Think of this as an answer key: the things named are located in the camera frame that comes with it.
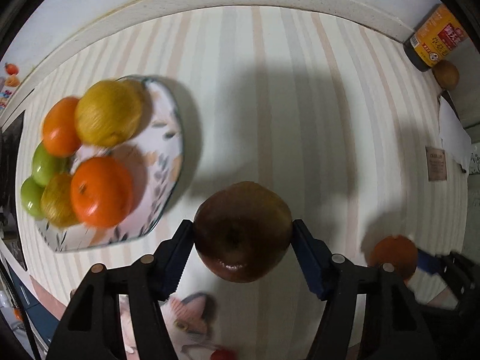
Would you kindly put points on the small yellow citrus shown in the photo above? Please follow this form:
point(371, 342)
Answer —
point(56, 202)

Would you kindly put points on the striped tablecloth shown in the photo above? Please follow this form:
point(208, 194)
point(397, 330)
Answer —
point(262, 101)

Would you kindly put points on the floral oval plate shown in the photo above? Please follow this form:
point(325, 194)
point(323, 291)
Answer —
point(157, 165)

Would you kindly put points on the brown kiwi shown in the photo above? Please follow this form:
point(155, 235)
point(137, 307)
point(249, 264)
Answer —
point(445, 75)

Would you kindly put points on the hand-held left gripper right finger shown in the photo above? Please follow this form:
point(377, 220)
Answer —
point(311, 258)

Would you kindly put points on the colourful wall sticker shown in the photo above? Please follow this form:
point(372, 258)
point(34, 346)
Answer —
point(10, 71)

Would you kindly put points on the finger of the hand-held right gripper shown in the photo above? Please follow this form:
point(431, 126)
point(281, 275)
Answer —
point(431, 262)

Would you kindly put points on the dark red apple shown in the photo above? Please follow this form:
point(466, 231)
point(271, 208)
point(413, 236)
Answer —
point(243, 228)

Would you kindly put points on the brown cloth label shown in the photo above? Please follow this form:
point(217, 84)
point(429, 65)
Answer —
point(437, 163)

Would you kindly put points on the cherry tomato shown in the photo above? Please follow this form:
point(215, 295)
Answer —
point(224, 355)

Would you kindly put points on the blue kitchen cabinet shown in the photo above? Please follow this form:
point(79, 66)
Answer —
point(41, 320)

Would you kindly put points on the cat-shaped mat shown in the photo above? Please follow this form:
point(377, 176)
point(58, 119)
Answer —
point(187, 307)

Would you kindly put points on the white paper sheet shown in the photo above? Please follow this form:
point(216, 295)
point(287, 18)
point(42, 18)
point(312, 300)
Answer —
point(453, 135)

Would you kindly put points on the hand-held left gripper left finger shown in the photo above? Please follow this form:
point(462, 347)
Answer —
point(176, 258)

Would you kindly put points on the large yellow citrus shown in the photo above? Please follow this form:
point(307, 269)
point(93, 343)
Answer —
point(108, 114)

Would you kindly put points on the green apple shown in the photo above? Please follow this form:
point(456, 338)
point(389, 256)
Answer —
point(47, 165)
point(32, 198)

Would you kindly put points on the orange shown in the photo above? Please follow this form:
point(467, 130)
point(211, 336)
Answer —
point(392, 257)
point(101, 191)
point(60, 127)

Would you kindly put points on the dark sauce bottle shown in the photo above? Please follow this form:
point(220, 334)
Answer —
point(431, 41)

